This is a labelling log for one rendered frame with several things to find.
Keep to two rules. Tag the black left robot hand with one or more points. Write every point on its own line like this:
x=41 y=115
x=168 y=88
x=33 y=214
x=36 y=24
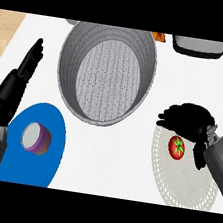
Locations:
x=8 y=91

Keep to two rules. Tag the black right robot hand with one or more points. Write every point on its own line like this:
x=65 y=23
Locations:
x=188 y=120

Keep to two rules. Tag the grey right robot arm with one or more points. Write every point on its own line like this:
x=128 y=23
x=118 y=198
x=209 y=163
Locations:
x=221 y=158

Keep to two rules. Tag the red tomato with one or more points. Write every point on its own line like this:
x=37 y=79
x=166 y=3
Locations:
x=176 y=147

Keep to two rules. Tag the pale round placemat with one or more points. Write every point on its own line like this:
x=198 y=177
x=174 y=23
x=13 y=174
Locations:
x=180 y=181

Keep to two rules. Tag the grey wicker basket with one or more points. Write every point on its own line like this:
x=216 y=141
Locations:
x=105 y=75

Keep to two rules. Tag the blue oval plate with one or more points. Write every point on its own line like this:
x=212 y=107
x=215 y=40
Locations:
x=32 y=159

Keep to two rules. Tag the grey and black appliance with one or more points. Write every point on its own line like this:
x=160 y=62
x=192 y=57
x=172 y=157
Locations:
x=198 y=47

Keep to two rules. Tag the orange object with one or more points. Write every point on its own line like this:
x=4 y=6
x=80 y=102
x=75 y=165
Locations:
x=159 y=36

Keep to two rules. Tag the grey rounded object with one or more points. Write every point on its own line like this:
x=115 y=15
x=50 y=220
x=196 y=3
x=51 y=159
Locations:
x=71 y=21

